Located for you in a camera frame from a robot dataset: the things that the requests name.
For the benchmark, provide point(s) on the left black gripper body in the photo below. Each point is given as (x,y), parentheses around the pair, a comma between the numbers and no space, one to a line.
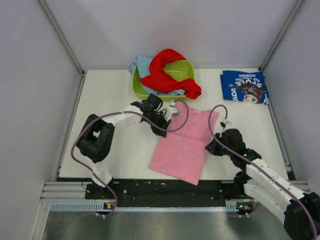
(159,120)

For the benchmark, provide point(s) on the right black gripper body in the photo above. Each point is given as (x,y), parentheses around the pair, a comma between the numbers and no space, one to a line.
(217,150)

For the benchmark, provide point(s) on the pink t shirt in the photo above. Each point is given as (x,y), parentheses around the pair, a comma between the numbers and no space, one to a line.
(181,154)

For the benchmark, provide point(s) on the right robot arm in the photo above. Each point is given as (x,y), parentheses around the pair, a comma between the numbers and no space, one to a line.
(297,210)

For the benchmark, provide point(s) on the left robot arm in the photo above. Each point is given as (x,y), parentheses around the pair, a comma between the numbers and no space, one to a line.
(96,136)

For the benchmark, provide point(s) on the red t shirt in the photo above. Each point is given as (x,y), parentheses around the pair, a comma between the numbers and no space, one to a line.
(160,81)

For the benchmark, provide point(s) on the green plastic basin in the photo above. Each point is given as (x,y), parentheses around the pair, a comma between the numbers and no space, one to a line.
(179,70)

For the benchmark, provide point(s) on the folded blue printed t shirt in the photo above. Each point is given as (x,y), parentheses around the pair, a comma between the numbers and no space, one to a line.
(246,87)

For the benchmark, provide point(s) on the light blue t shirt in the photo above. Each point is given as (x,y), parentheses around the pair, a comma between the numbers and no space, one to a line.
(142,63)

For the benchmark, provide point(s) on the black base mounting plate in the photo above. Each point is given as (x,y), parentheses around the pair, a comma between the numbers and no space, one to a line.
(174,200)

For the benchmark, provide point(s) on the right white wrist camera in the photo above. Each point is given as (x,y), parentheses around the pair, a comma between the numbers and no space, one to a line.
(225,124)

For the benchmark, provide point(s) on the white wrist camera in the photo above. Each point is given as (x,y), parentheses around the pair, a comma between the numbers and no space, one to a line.
(172,110)
(225,124)

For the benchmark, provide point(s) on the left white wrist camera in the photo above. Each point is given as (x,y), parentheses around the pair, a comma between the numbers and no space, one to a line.
(172,110)

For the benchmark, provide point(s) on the aluminium frame rail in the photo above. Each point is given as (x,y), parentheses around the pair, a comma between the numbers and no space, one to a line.
(65,192)

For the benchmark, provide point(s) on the grey slotted cable duct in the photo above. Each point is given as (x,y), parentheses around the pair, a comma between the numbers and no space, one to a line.
(77,206)

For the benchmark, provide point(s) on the left aluminium corner post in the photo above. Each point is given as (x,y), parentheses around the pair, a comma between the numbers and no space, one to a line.
(60,36)

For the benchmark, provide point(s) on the aluminium corner post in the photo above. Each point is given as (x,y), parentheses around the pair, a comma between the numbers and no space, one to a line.
(297,7)
(60,36)

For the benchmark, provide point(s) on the right aluminium corner post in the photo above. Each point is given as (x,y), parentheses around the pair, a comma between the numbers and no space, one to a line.
(297,7)

